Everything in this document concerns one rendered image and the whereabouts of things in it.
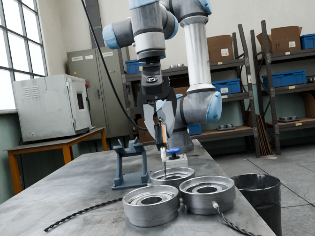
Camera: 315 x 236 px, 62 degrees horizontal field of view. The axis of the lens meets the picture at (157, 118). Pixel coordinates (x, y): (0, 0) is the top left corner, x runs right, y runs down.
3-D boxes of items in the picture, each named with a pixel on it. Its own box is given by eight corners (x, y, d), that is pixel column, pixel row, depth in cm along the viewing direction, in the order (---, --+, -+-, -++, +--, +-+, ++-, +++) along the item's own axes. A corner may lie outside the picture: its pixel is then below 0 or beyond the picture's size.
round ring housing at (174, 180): (194, 180, 67) (192, 165, 67) (199, 195, 56) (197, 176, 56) (153, 186, 67) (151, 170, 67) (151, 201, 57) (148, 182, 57)
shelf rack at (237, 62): (261, 158, 393) (245, 22, 382) (134, 173, 401) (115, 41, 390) (249, 151, 449) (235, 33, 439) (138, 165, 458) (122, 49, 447)
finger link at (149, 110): (158, 136, 70) (157, 102, 70) (156, 140, 64) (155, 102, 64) (146, 137, 70) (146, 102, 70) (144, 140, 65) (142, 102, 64)
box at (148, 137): (168, 139, 404) (165, 114, 402) (136, 143, 402) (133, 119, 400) (166, 136, 444) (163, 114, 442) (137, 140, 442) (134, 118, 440)
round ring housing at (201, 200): (178, 199, 56) (175, 180, 56) (226, 191, 56) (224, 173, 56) (186, 220, 45) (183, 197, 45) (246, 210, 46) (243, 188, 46)
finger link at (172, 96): (181, 114, 65) (172, 80, 65) (181, 115, 63) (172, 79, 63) (162, 119, 65) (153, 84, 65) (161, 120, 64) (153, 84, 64)
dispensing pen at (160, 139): (158, 179, 57) (153, 114, 66) (161, 185, 60) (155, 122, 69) (168, 178, 57) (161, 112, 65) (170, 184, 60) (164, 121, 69)
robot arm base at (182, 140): (159, 150, 119) (155, 128, 118) (192, 145, 118) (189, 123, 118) (157, 156, 104) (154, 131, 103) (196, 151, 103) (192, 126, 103)
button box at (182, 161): (190, 175, 72) (187, 158, 72) (164, 178, 72) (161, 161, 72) (187, 168, 80) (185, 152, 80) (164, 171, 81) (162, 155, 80)
